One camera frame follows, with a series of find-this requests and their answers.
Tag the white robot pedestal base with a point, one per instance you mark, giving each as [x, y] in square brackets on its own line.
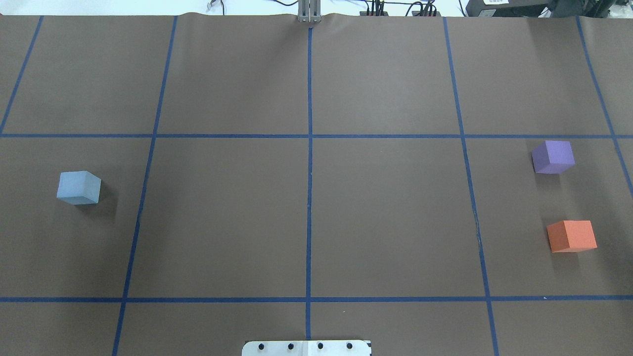
[308, 348]

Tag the light blue foam block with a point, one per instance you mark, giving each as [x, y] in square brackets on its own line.
[79, 188]

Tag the purple foam block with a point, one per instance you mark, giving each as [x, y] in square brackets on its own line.
[553, 157]

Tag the orange foam block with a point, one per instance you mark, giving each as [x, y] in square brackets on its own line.
[571, 236]

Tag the aluminium frame post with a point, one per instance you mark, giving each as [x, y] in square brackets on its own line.
[309, 11]

